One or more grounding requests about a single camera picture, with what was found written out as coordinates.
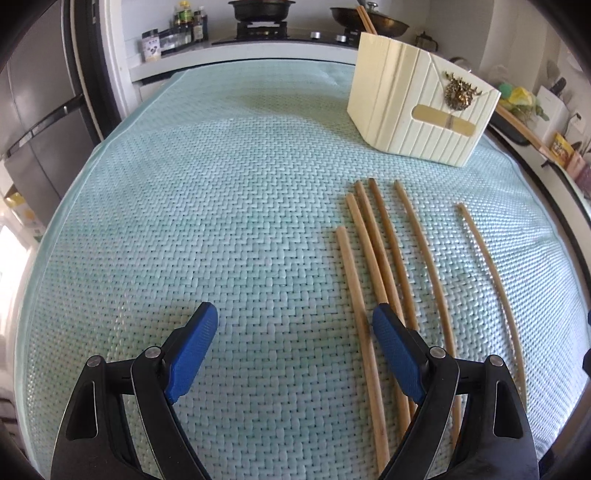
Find white knife block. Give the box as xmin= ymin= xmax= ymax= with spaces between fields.
xmin=536 ymin=85 xmax=571 ymax=146

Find black handled knives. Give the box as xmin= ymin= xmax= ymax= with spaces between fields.
xmin=546 ymin=60 xmax=583 ymax=95

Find yellow green cloth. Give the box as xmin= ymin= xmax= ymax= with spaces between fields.
xmin=496 ymin=83 xmax=550 ymax=123

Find dark metal wok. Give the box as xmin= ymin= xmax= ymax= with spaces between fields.
xmin=329 ymin=2 xmax=411 ymax=38

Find yellow white cardboard box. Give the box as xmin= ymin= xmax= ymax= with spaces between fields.
xmin=2 ymin=185 xmax=47 ymax=243

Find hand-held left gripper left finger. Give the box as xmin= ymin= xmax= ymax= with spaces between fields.
xmin=50 ymin=302 xmax=219 ymax=480

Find light blue woven towel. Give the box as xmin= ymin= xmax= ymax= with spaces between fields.
xmin=11 ymin=62 xmax=591 ymax=472

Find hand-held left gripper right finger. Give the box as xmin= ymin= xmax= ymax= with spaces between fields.
xmin=372 ymin=303 xmax=541 ymax=480

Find yellow cap oil bottle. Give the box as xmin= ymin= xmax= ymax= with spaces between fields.
xmin=173 ymin=0 xmax=195 ymax=44

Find black gas cooktop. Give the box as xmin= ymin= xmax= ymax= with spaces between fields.
xmin=211 ymin=18 xmax=370 ymax=47

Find cream ribbed utensil holder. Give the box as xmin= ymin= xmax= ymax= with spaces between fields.
xmin=346 ymin=32 xmax=502 ymax=167

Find white jar black lid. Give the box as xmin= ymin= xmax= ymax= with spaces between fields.
xmin=141 ymin=28 xmax=162 ymax=63

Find black clay pot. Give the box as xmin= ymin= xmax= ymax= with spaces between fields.
xmin=228 ymin=0 xmax=296 ymax=23

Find grey refrigerator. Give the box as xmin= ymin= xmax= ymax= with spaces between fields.
xmin=0 ymin=0 xmax=100 ymax=199

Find group of wooden chopsticks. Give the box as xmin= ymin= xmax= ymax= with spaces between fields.
xmin=335 ymin=4 xmax=528 ymax=476

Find wooden cutting board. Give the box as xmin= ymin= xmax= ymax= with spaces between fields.
xmin=494 ymin=104 xmax=561 ymax=162

